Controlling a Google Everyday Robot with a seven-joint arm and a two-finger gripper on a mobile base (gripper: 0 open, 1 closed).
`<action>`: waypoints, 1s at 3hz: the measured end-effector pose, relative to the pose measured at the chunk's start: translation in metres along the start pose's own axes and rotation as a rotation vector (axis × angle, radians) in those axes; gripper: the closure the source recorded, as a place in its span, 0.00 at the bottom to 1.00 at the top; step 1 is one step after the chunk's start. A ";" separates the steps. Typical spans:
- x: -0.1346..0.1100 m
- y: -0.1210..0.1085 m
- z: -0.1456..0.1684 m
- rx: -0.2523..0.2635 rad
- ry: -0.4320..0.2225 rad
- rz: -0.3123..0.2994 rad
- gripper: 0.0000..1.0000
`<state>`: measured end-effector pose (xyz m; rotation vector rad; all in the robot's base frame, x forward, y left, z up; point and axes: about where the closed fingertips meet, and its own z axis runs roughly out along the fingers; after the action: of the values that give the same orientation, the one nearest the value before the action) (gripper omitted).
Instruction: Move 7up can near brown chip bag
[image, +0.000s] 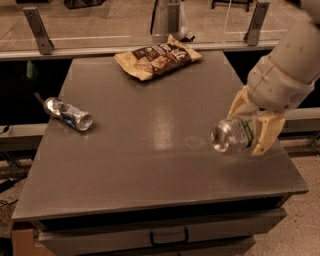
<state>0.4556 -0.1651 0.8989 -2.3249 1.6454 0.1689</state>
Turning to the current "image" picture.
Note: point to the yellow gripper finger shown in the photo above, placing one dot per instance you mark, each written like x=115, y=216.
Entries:
x=267, y=127
x=242, y=106

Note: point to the middle metal bracket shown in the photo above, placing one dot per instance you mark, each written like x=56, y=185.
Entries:
x=165, y=17

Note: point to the metal rail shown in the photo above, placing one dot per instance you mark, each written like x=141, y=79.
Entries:
x=107, y=51

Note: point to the brown chip bag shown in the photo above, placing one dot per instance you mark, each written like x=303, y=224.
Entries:
x=153, y=61

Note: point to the green white 7up can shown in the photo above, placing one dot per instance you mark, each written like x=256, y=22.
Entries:
x=232, y=135

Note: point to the left metal bracket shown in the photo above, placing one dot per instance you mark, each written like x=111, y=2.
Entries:
x=44, y=44

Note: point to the metal bracket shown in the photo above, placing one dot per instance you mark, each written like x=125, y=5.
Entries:
x=44, y=44
x=165, y=17
x=252, y=36

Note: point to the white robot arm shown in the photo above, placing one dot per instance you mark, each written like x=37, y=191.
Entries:
x=280, y=81

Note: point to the grey drawer with black handle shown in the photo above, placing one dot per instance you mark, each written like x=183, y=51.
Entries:
x=224, y=235

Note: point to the right metal bracket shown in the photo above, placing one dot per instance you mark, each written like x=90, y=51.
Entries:
x=252, y=36

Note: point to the crushed blue silver can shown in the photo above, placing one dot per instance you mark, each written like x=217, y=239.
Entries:
x=78, y=119

